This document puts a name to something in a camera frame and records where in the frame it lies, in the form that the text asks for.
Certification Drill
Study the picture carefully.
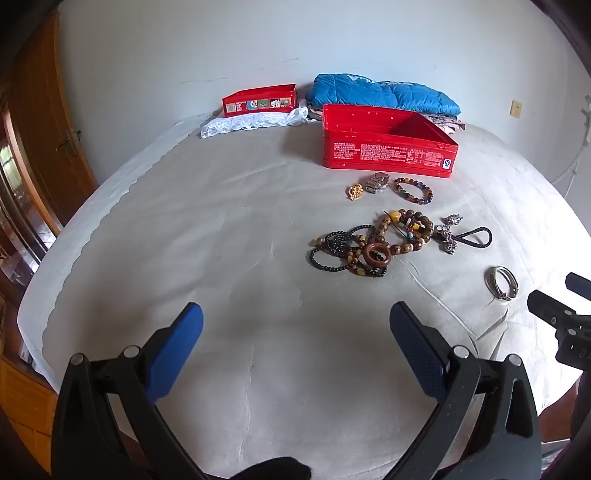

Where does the metal door handle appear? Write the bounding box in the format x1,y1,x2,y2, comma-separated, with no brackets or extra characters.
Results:
56,129,82,151

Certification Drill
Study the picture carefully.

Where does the red tin lid with pictures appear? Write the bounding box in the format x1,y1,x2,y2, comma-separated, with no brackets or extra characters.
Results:
222,83,297,116

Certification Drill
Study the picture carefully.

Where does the wooden door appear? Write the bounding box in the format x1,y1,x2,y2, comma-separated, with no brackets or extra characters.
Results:
9,14,100,236

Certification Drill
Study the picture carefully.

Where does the white cable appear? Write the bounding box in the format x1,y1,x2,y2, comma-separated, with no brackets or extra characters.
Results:
549,95,591,186

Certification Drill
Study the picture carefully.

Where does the blue quilted jacket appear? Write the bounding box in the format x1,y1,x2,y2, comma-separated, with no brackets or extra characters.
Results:
305,73,461,117

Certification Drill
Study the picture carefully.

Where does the brown wooden ring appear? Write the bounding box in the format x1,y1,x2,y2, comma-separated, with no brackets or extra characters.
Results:
363,241,393,270

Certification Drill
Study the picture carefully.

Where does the amber brown bead bracelet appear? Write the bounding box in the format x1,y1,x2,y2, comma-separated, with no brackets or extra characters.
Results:
341,234,385,278

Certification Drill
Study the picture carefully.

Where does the silver bangle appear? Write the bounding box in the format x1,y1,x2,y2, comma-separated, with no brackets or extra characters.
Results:
484,265,519,302

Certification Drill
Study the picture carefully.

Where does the silver metal trinket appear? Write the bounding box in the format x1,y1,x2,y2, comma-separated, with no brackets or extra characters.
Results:
365,172,391,194

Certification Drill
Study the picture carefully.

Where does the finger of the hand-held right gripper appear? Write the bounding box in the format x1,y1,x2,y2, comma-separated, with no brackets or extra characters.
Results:
527,289,591,329
565,272,591,298

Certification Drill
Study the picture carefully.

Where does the red tin box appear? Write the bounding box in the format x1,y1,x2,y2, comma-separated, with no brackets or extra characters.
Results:
322,104,460,180

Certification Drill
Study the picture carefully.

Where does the black braided cord charm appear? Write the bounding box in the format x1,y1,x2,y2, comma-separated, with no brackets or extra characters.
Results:
433,213,463,255

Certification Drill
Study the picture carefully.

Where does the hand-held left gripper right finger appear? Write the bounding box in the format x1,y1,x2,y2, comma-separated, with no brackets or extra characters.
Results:
389,301,542,480

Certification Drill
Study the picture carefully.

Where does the white lace cloth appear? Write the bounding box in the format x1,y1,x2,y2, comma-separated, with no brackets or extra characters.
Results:
200,102,319,139

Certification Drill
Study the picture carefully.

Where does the brown wooden bead bracelet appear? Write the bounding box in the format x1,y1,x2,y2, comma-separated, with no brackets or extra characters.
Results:
375,209,435,257

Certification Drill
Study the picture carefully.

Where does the black bead necklace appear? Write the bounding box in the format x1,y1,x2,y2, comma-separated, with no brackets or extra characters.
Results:
308,224,389,278

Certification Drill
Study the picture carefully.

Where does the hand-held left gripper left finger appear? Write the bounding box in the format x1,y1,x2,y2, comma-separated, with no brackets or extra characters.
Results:
51,302,218,480

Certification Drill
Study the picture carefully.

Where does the multicoloured bead bracelet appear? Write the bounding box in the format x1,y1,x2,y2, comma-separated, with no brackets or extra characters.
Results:
394,178,435,204

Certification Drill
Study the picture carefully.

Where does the wooden glass cabinet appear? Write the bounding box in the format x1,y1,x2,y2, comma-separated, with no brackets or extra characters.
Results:
0,92,63,301

